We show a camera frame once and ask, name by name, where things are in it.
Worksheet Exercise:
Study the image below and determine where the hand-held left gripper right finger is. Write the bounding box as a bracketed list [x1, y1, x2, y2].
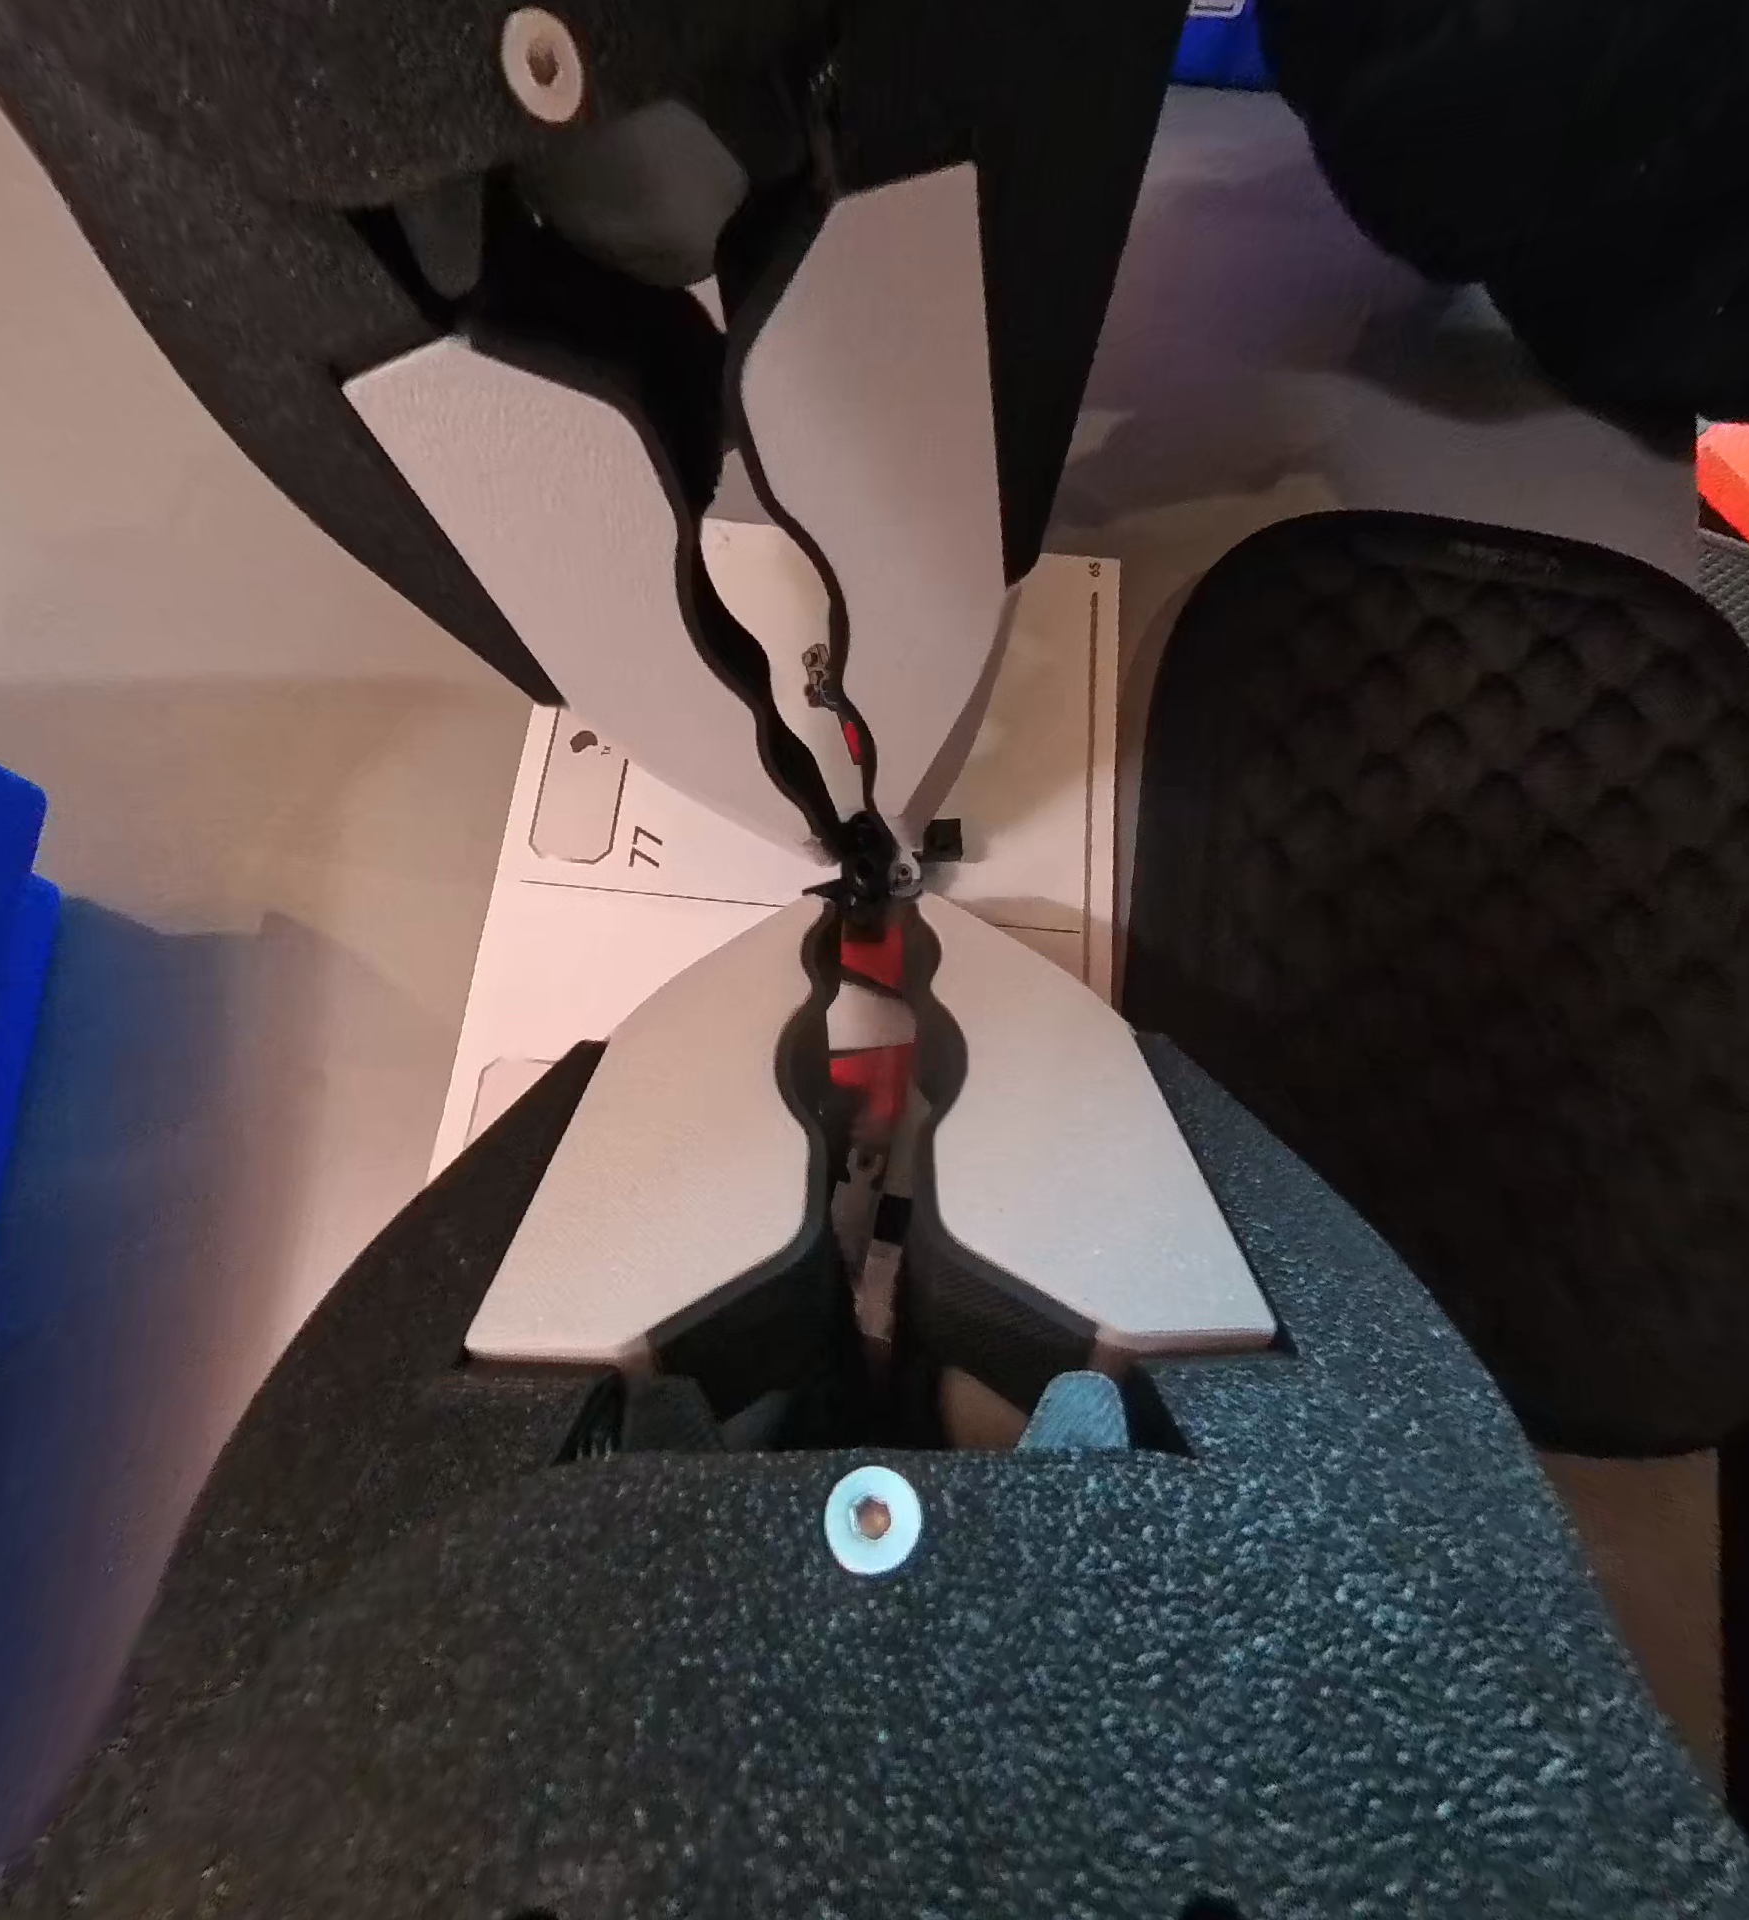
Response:
[898, 896, 1281, 1377]

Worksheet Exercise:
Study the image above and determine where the black textured foam pad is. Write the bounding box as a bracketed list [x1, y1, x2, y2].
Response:
[1121, 509, 1749, 1457]

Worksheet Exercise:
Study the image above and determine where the white instruction booklet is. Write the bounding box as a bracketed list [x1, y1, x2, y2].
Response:
[427, 518, 1123, 1187]

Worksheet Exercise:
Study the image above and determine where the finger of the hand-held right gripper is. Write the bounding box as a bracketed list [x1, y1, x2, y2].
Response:
[724, 158, 1026, 826]
[338, 330, 852, 869]

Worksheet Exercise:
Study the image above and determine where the black red toy brick assembly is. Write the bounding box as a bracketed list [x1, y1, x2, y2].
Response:
[801, 811, 965, 1262]

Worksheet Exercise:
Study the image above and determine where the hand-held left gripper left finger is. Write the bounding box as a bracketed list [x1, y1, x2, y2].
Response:
[463, 905, 830, 1373]

